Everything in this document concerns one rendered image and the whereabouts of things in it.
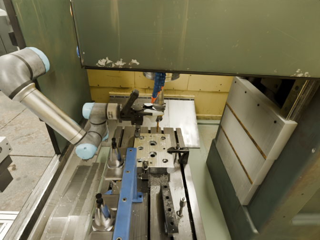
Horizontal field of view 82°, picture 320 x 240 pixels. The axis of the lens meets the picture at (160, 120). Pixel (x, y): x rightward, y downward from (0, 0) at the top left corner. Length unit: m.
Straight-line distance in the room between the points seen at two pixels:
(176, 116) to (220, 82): 0.58
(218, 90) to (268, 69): 1.55
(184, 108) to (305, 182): 1.34
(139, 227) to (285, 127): 0.71
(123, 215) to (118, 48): 0.44
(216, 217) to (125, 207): 0.85
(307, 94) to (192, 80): 1.31
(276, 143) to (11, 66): 0.99
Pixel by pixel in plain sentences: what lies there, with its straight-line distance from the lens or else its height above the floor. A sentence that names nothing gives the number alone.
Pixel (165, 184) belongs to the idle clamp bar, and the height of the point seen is 0.96.
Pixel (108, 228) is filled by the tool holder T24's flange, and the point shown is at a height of 1.22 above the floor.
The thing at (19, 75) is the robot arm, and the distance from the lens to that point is 0.82.
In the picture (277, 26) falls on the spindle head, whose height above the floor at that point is 1.71.
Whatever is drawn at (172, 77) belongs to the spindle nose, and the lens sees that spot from 0.72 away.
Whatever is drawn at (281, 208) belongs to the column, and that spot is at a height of 1.08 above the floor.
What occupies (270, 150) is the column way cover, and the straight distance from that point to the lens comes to 0.83.
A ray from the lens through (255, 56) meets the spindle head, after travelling 0.49.
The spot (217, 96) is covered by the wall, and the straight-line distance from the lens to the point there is 2.08.
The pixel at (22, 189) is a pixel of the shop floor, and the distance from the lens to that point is 2.49.
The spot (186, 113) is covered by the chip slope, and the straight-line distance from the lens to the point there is 1.90.
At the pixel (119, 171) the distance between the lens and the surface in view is 0.70.
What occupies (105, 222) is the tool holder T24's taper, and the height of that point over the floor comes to 1.24.
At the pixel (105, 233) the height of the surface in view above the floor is 1.22.
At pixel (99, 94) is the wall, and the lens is 2.01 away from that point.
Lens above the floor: 1.75
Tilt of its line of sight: 34 degrees down
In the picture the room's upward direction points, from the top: 4 degrees clockwise
